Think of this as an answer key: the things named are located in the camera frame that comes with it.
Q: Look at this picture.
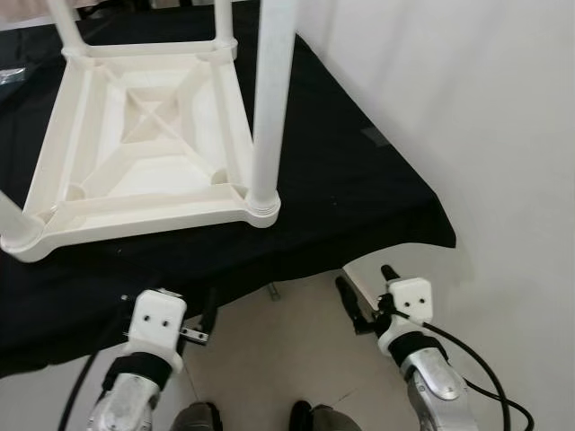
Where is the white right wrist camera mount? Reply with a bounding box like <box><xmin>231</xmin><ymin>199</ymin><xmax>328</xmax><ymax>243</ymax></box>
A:
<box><xmin>377</xmin><ymin>278</ymin><xmax>434</xmax><ymax>356</ymax></box>

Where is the white plastic children table top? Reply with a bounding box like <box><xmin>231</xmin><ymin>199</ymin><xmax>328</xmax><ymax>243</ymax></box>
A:
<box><xmin>0</xmin><ymin>36</ymin><xmax>281</xmax><ymax>263</ymax></box>

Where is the grey tape patch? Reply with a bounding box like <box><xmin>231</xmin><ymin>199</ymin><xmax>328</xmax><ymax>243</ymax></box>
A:
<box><xmin>362</xmin><ymin>128</ymin><xmax>389</xmax><ymax>147</ymax></box>

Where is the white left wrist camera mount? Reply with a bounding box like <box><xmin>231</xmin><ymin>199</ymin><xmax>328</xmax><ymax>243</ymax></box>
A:
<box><xmin>126</xmin><ymin>289</ymin><xmax>188</xmax><ymax>374</ymax></box>

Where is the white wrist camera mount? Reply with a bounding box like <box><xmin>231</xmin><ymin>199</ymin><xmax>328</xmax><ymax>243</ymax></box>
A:
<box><xmin>126</xmin><ymin>289</ymin><xmax>188</xmax><ymax>374</ymax></box>
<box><xmin>377</xmin><ymin>278</ymin><xmax>434</xmax><ymax>356</ymax></box>

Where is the black table cloth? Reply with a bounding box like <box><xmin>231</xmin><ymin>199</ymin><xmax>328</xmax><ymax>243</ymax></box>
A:
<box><xmin>0</xmin><ymin>0</ymin><xmax>456</xmax><ymax>378</ymax></box>

